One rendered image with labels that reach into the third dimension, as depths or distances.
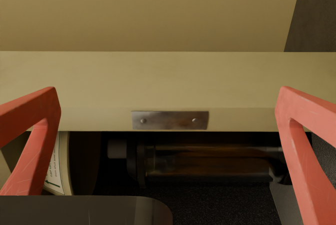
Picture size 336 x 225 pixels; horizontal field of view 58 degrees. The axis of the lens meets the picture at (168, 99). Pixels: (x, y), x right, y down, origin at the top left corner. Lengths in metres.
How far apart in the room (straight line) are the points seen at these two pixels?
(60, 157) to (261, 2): 0.52
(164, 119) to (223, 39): 0.47
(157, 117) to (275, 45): 0.52
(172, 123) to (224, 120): 0.05
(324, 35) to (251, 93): 0.30
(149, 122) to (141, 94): 0.03
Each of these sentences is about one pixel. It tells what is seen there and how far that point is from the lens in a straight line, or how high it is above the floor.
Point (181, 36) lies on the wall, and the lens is 0.71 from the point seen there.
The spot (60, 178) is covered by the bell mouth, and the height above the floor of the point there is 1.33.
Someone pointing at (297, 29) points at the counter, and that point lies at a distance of 0.68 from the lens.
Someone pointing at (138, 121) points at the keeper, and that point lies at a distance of 0.28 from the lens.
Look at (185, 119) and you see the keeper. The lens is 0.28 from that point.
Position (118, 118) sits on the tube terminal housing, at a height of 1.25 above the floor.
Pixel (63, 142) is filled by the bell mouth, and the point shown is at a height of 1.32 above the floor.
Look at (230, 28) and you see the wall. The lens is 0.72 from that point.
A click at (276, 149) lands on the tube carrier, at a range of 0.42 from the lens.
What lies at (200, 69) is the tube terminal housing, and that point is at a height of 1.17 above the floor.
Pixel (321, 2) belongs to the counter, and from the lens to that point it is 0.60.
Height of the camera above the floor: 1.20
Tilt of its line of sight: level
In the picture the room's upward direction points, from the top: 90 degrees counter-clockwise
